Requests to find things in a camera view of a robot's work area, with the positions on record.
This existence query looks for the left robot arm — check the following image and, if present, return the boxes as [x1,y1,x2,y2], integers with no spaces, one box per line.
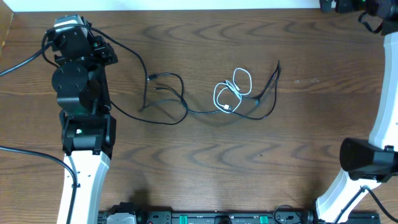
[49,26,118,223]

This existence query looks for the white usb cable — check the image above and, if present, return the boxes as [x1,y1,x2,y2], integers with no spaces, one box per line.
[213,67,252,114]

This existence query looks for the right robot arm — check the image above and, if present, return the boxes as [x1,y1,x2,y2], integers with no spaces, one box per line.
[301,0,397,223]

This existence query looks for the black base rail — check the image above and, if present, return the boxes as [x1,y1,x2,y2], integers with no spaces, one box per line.
[98,202,382,224]

